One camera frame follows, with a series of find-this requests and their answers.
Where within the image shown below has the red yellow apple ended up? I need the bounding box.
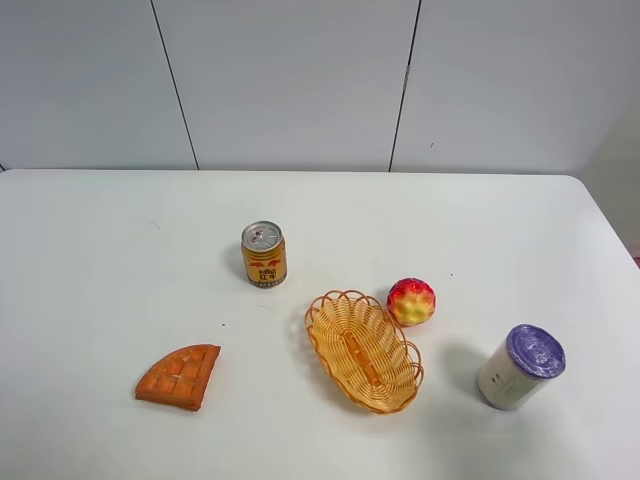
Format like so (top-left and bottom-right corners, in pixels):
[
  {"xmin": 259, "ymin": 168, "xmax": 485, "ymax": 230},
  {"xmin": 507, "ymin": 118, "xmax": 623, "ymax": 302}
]
[{"xmin": 386, "ymin": 278, "xmax": 436, "ymax": 327}]

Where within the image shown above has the gold energy drink can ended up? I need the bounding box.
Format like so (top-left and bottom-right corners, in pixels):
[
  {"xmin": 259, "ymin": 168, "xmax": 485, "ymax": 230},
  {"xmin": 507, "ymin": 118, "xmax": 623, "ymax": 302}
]
[{"xmin": 241, "ymin": 220, "xmax": 288, "ymax": 289}]

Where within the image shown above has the white cup purple lid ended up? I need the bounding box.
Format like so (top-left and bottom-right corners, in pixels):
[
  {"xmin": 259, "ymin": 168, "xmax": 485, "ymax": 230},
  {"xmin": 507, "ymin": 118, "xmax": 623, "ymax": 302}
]
[{"xmin": 476, "ymin": 324, "xmax": 566, "ymax": 411}]

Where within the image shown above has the orange waffle slice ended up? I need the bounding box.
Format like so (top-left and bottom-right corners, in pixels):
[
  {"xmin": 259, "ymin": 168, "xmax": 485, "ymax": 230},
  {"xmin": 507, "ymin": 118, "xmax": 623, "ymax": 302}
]
[{"xmin": 134, "ymin": 344, "xmax": 221, "ymax": 412}]

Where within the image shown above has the orange woven plastic basket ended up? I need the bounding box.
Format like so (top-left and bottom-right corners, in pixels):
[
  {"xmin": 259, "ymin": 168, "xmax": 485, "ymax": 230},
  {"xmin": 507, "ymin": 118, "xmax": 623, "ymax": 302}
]
[{"xmin": 304, "ymin": 290, "xmax": 425, "ymax": 415}]

